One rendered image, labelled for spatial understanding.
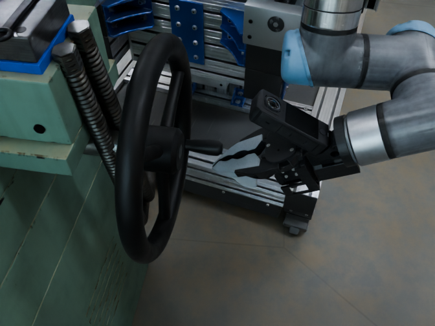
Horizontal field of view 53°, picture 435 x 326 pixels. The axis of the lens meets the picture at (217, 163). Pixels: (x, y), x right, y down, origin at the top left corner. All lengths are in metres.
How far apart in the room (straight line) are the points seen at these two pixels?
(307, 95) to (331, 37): 0.99
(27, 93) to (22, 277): 0.29
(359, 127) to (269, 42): 0.41
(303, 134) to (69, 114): 0.29
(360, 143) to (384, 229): 0.97
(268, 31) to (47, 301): 0.64
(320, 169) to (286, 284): 0.77
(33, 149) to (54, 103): 0.07
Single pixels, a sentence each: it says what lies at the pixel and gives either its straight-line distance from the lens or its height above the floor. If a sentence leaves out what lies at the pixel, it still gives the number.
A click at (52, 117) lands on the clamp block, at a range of 0.48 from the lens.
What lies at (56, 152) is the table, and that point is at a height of 0.87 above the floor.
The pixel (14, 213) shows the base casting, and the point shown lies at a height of 0.76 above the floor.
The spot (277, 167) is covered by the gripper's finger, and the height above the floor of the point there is 0.77.
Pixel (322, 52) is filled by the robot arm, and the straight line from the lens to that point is 0.60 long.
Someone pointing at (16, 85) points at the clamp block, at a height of 0.95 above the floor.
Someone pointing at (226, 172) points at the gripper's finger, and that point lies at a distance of 0.64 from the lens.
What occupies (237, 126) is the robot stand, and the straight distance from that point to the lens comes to 1.43.
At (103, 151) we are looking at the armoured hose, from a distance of 0.56.
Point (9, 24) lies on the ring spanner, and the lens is 0.46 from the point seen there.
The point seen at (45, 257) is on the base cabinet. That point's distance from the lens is 0.72.
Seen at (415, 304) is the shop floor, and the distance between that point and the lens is 1.44.
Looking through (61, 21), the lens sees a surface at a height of 0.98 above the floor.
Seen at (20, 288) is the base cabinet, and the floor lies 0.67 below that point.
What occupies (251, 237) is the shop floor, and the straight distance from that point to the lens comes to 1.42.
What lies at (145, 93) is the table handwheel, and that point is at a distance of 0.44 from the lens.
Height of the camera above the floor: 1.23
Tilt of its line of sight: 50 degrees down
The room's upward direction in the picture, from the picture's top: straight up
